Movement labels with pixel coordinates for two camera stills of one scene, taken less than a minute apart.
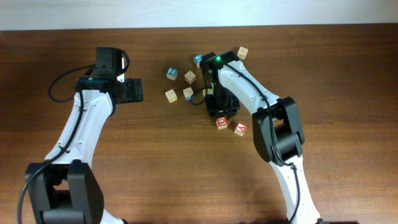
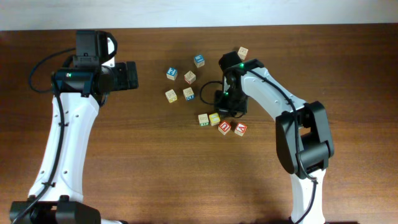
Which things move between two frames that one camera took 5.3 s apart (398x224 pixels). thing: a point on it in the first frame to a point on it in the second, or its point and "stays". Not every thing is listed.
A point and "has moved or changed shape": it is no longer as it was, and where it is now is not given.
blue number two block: x=172 y=73 stays
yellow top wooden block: x=209 y=91 to x=214 y=119
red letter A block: x=240 y=129 stays
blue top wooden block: x=197 y=60 stays
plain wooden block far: x=242 y=52 stays
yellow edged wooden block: x=171 y=96 stays
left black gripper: x=132 y=91 to x=123 y=80
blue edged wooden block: x=188 y=94 stays
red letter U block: x=221 y=123 has moved or changed shape
